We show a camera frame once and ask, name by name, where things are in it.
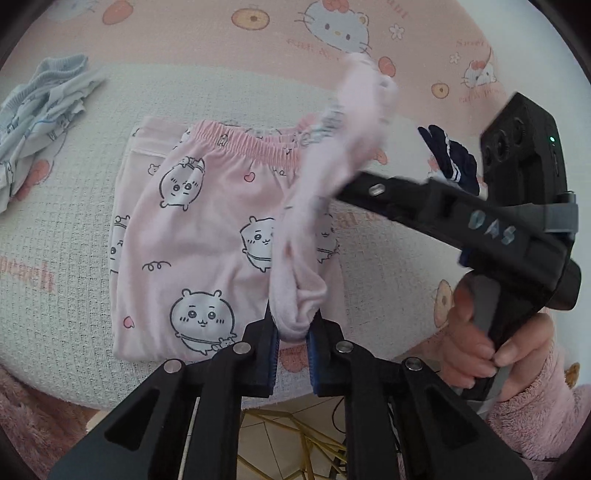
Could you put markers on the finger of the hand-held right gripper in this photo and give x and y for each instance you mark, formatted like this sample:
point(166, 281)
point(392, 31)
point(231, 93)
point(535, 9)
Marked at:
point(392, 196)

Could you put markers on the small pink garment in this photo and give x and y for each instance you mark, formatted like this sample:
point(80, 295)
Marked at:
point(318, 184)

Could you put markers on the pink bear print pajama pants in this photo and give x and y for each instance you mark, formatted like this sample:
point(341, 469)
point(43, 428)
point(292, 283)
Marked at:
point(198, 230)

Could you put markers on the navy shorts with white stripes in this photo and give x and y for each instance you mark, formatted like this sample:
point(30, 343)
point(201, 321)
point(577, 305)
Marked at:
point(455, 159)

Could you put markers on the pale blue printed garment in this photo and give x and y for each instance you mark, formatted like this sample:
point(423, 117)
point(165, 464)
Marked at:
point(41, 110)

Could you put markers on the pink cat printed blanket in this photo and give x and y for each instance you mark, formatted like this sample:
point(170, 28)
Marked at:
point(69, 286)

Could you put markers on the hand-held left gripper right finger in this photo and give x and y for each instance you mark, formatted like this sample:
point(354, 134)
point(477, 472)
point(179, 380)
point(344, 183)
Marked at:
point(315, 364)

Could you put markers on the person's right forearm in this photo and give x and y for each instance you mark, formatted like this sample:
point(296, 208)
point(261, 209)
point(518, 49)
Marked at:
point(545, 415)

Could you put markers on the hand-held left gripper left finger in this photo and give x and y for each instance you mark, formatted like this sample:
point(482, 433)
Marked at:
point(273, 355)

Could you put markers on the person's right hand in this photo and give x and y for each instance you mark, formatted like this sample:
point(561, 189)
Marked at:
point(461, 350)

